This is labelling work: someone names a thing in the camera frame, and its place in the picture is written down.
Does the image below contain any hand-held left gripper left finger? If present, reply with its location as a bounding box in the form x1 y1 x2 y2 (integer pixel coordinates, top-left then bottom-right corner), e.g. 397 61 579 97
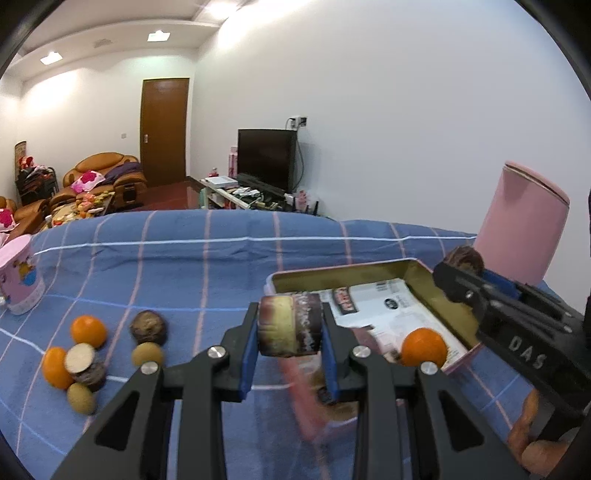
51 301 260 480

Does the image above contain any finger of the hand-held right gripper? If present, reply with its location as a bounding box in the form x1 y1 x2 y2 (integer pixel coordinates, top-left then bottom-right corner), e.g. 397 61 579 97
482 269 563 306
433 261 583 336

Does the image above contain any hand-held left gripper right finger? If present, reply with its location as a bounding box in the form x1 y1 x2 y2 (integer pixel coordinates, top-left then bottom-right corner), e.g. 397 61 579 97
321 305 531 480

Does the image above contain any brown water chestnut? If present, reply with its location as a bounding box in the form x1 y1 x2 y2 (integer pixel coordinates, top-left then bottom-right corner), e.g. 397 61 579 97
129 311 168 346
447 246 485 274

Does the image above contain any cut taro piece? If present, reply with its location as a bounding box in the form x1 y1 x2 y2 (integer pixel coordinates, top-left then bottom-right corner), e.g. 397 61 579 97
64 342 107 393
259 292 323 357

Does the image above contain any gold rectangular tin tray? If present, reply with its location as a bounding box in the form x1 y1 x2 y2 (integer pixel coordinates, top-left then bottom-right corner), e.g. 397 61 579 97
265 258 482 376

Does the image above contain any tan longan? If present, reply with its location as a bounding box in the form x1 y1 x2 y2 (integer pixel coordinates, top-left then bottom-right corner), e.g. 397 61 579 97
67 383 98 415
131 342 165 368

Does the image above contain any orange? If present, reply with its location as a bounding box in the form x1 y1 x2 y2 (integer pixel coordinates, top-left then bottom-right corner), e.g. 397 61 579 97
41 347 75 391
401 327 448 368
70 315 108 349

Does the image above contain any person's right hand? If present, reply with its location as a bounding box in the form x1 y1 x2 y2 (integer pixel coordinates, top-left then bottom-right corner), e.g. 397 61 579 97
507 390 578 479

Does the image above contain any tall pink cylinder container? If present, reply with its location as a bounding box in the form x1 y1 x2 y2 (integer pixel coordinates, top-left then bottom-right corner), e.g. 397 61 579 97
475 160 570 288

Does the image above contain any white television stand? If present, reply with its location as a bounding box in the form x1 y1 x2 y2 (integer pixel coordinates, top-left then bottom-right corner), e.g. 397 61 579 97
199 178 289 212

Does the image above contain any black television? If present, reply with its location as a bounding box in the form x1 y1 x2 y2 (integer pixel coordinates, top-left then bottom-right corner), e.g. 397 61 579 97
237 128 297 193

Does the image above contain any orange leather sofa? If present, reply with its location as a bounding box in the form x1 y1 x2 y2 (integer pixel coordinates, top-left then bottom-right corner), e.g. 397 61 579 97
62 152 149 212

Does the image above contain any cluttered coffee table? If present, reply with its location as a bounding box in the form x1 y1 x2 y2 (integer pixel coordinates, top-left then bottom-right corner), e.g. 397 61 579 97
45 188 117 230

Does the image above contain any purple cloth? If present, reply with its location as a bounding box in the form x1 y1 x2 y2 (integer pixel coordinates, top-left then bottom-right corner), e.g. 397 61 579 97
104 161 140 184

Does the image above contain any pink cartoon cup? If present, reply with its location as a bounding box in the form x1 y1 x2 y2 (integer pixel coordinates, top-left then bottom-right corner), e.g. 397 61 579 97
0 234 46 316

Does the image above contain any brown wooden door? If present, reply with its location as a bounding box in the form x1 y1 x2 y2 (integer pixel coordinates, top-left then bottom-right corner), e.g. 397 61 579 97
139 78 190 188

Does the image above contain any black rack with clothes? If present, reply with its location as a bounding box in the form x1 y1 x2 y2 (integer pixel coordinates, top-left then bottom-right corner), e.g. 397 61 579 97
15 163 59 207

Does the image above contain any black power cable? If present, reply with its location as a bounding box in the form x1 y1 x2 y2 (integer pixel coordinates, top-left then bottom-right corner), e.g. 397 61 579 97
295 128 306 191

